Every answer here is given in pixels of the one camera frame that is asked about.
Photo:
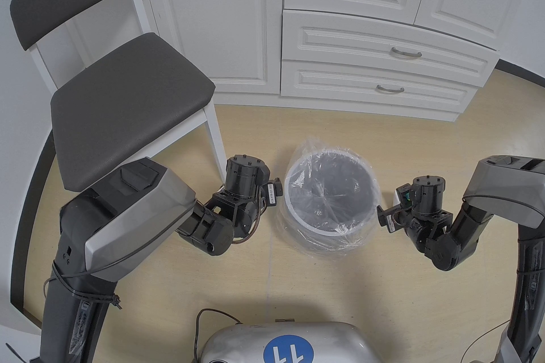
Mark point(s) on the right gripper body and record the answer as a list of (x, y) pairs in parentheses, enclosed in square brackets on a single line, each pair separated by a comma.
[(388, 219)]

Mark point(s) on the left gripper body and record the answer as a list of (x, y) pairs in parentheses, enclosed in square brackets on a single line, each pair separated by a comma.
[(272, 193)]

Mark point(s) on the clear plastic bag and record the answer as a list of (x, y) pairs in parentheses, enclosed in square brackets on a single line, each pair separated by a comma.
[(289, 231)]

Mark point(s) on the white trash bin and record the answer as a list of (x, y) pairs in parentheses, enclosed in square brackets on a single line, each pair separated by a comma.
[(332, 230)]

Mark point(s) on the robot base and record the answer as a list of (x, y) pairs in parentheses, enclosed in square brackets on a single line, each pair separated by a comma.
[(340, 340)]

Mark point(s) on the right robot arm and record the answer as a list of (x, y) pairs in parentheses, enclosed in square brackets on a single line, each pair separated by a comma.
[(502, 191)]

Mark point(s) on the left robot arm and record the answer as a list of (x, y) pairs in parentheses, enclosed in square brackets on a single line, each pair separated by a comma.
[(127, 216)]

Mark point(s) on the white chair grey cushions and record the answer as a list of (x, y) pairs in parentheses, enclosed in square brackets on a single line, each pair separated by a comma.
[(127, 97)]

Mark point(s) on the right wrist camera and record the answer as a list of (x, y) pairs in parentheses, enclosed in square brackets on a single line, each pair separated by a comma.
[(408, 196)]

